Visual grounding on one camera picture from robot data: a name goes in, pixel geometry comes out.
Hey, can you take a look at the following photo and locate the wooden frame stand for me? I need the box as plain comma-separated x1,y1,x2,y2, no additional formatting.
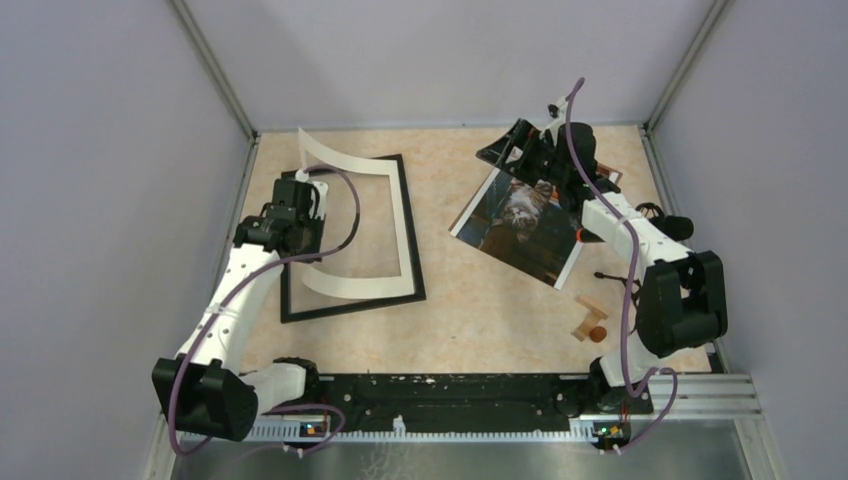
572,295,609,341

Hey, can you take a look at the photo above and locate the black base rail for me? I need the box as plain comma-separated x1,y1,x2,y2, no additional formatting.
293,373,654,434

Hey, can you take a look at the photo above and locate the black microphone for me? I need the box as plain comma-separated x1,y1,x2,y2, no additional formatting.
576,193,695,292

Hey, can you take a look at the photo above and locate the bookshelf photo print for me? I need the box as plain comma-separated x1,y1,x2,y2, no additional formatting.
596,163,623,191

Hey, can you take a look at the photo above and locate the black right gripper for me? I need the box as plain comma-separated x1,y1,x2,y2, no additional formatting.
477,119,568,188

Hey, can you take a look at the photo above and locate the white mat board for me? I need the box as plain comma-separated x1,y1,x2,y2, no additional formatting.
298,129,416,300

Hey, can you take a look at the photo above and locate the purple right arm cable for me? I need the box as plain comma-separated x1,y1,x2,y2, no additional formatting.
563,77,680,453

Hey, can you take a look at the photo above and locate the aluminium enclosure frame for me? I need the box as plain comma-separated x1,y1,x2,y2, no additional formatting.
142,0,786,480

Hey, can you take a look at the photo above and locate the cat photo print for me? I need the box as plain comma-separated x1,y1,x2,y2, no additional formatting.
449,169,582,290

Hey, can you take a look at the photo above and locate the black picture frame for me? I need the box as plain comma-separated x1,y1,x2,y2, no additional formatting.
280,154,426,324

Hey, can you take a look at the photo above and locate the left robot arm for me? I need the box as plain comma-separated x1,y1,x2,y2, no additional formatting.
151,174,328,441

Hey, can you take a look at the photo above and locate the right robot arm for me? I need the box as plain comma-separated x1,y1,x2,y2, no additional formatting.
476,119,728,412

